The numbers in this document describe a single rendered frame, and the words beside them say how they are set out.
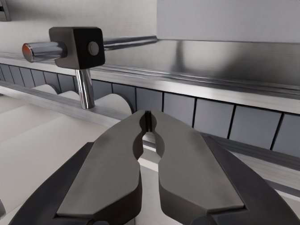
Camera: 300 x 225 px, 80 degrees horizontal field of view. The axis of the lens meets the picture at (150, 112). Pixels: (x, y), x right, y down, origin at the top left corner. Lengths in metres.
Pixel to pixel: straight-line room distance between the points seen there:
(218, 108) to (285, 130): 0.06
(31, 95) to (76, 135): 0.08
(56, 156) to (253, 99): 0.18
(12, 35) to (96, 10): 0.26
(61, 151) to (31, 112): 0.10
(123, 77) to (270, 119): 0.17
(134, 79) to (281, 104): 0.15
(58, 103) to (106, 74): 0.09
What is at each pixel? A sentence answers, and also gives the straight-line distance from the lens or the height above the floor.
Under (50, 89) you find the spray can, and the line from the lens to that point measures 0.35.
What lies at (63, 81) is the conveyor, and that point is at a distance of 0.33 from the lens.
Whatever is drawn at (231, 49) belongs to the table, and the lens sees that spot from 0.23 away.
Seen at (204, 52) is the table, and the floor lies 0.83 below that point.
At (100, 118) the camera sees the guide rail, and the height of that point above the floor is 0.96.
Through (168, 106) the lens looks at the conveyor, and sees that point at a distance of 0.21.
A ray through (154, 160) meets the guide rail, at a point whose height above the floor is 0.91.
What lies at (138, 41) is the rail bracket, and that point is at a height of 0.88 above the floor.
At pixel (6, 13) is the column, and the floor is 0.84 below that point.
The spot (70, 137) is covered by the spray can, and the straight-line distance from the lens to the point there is 0.18.
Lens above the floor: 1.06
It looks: 52 degrees down
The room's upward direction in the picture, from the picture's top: 127 degrees counter-clockwise
